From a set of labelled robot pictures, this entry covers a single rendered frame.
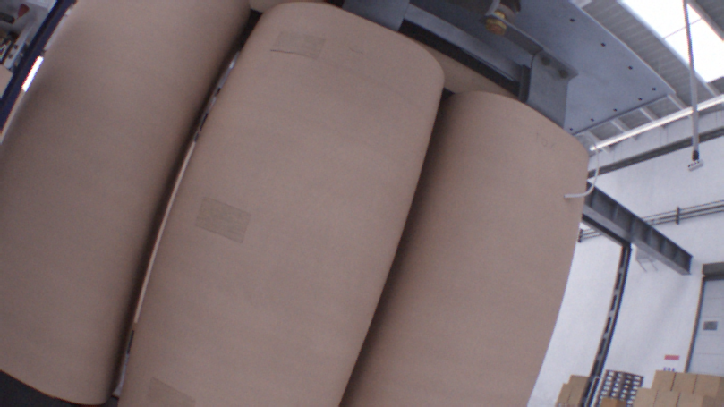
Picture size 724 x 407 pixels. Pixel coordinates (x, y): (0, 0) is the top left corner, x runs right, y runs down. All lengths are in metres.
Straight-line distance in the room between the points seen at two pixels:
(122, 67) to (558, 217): 0.90
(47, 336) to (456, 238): 0.78
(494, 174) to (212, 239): 0.52
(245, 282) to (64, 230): 0.34
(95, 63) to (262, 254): 0.47
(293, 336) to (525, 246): 0.46
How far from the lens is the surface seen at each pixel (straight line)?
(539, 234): 1.04
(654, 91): 1.44
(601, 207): 12.64
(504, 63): 1.22
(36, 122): 0.93
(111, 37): 0.95
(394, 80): 0.96
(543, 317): 1.06
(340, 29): 0.97
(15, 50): 3.20
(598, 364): 13.91
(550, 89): 1.22
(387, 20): 1.06
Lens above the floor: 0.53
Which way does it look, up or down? 14 degrees up
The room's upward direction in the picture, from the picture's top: 19 degrees clockwise
